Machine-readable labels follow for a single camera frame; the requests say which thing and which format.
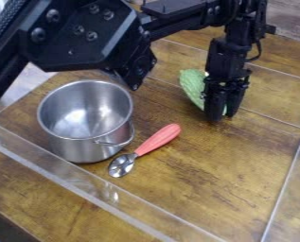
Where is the red-handled metal spoon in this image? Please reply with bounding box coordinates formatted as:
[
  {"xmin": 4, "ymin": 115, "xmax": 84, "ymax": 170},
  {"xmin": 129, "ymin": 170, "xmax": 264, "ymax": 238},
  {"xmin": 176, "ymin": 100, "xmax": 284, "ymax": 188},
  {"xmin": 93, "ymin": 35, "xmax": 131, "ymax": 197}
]
[{"xmin": 108, "ymin": 124, "xmax": 181, "ymax": 178}]

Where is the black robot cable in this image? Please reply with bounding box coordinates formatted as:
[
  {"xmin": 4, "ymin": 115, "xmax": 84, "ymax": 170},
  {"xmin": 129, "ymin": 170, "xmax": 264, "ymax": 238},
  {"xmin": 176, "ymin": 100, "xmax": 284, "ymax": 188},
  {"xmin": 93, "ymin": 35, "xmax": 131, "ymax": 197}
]
[{"xmin": 244, "ymin": 31, "xmax": 264, "ymax": 62}]

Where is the green bitter gourd toy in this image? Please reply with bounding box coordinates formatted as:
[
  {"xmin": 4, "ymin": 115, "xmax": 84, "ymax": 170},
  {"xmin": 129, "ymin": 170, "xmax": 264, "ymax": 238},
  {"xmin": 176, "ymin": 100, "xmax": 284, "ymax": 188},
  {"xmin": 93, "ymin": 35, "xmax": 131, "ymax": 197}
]
[{"xmin": 179, "ymin": 69, "xmax": 207, "ymax": 110}]

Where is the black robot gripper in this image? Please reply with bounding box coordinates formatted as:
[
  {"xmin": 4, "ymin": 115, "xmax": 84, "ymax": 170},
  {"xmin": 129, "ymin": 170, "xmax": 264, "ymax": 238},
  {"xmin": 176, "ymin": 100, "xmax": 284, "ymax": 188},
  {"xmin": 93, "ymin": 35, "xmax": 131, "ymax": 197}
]
[{"xmin": 203, "ymin": 38, "xmax": 252, "ymax": 122}]

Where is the black wall strip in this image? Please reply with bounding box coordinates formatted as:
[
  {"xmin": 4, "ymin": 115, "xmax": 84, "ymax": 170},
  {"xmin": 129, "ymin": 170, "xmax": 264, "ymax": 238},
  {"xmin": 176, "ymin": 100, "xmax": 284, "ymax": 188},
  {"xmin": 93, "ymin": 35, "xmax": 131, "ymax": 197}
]
[{"xmin": 266, "ymin": 25, "xmax": 276, "ymax": 35}]

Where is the silver metal pot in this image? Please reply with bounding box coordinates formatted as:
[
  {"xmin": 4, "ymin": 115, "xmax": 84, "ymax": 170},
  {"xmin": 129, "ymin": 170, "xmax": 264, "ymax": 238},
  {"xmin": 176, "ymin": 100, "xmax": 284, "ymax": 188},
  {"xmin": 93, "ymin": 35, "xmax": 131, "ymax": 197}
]
[{"xmin": 37, "ymin": 79, "xmax": 135, "ymax": 164}]

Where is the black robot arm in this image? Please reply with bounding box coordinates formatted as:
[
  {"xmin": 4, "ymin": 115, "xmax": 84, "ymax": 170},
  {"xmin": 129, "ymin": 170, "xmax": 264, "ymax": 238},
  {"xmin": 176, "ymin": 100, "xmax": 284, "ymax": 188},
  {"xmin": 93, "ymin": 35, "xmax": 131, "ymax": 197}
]
[{"xmin": 0, "ymin": 0, "xmax": 276, "ymax": 122}]

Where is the clear acrylic tray wall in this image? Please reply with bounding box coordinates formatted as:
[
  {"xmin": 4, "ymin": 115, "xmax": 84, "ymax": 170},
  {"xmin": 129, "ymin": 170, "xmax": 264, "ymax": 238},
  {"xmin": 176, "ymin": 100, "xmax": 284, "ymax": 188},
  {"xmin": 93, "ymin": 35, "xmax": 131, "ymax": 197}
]
[{"xmin": 0, "ymin": 29, "xmax": 300, "ymax": 242}]

